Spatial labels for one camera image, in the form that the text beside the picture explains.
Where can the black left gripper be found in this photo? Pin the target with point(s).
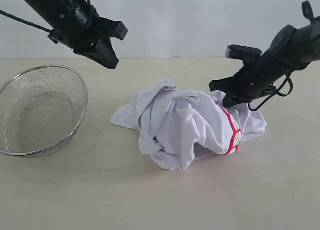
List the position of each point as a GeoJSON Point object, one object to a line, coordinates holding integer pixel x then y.
{"type": "Point", "coordinates": [77, 25]}

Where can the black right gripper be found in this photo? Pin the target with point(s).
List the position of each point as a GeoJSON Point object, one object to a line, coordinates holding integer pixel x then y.
{"type": "Point", "coordinates": [256, 75]}

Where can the white t-shirt red lettering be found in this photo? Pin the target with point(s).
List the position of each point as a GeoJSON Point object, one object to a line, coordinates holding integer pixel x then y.
{"type": "Point", "coordinates": [178, 126]}

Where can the round metal mesh basket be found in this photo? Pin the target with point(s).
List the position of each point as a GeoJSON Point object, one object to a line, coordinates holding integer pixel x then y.
{"type": "Point", "coordinates": [41, 109]}

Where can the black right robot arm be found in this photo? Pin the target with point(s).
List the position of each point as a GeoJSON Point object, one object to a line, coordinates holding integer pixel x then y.
{"type": "Point", "coordinates": [291, 50]}

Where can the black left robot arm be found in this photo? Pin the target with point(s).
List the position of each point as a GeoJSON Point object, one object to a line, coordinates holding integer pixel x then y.
{"type": "Point", "coordinates": [45, 7]}

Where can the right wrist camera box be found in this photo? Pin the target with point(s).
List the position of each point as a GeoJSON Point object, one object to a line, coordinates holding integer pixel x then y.
{"type": "Point", "coordinates": [243, 53]}

